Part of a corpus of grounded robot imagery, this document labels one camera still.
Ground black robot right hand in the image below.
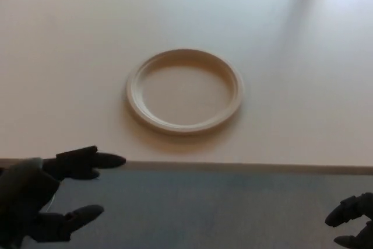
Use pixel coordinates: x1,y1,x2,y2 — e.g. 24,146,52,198
325,192,373,249

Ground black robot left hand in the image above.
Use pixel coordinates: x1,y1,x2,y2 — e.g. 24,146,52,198
0,145,127,249

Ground thin white cable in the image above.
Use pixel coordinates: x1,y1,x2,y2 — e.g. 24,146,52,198
43,180,62,213

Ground beige round paper plate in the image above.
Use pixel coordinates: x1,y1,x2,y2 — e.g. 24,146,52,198
125,47,245,137

